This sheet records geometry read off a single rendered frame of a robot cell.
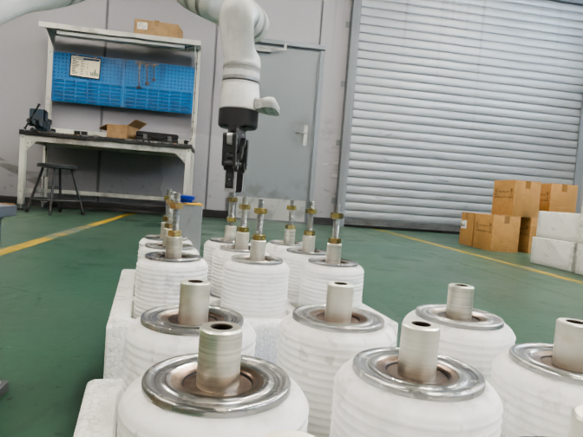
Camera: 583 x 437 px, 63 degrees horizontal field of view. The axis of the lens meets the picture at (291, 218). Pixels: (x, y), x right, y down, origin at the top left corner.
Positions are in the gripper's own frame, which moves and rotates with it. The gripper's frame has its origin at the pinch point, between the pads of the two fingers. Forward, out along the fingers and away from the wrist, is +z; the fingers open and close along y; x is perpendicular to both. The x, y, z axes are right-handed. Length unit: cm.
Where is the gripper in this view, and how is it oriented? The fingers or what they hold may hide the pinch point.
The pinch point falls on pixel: (233, 185)
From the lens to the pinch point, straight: 92.3
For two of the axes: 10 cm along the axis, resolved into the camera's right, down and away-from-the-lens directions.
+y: -0.7, 0.5, -10.0
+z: -0.8, 10.0, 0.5
